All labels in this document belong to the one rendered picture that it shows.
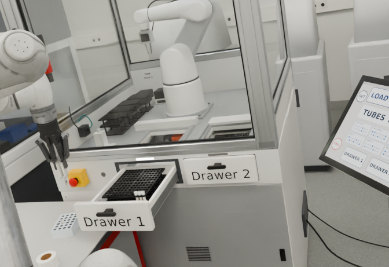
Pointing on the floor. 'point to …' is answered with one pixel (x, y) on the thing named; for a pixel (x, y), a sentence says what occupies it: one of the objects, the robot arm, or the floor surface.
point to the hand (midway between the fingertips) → (61, 168)
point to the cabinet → (230, 222)
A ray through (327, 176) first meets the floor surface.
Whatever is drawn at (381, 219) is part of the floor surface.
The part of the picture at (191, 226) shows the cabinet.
